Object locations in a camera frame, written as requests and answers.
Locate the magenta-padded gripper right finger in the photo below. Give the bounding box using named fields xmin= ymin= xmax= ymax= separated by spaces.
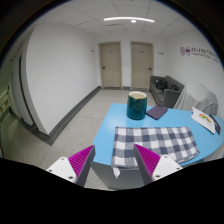
xmin=133 ymin=143 xmax=184 ymax=186

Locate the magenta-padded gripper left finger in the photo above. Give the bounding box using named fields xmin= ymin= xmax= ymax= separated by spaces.
xmin=45 ymin=144 xmax=97 ymax=188

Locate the grey white checked towel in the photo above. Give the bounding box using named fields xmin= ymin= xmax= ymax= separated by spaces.
xmin=110 ymin=125 xmax=201 ymax=179

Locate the purple phone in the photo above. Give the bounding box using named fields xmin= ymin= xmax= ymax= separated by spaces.
xmin=145 ymin=104 xmax=169 ymax=121

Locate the white rainbow print mouse pad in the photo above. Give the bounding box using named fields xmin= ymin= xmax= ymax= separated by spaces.
xmin=190 ymin=106 xmax=217 ymax=135

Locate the dark teal mug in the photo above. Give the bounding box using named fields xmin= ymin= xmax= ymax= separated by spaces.
xmin=126 ymin=90 xmax=148 ymax=121

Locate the black flat phone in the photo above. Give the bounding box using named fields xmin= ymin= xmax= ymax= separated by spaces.
xmin=209 ymin=113 xmax=222 ymax=136

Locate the white cloth covered furniture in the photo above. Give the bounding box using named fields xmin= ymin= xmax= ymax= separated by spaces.
xmin=173 ymin=81 xmax=219 ymax=116

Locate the black bag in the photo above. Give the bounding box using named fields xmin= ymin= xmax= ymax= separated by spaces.
xmin=154 ymin=78 xmax=169 ymax=91

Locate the beige door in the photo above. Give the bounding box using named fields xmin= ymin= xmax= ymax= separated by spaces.
xmin=98 ymin=41 xmax=123 ymax=90
xmin=130 ymin=41 xmax=155 ymax=91

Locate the long ceiling light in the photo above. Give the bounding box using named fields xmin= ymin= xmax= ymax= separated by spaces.
xmin=103 ymin=16 xmax=156 ymax=24

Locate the wall sign lettering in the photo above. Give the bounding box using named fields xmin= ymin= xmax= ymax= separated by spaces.
xmin=179 ymin=45 xmax=221 ymax=64

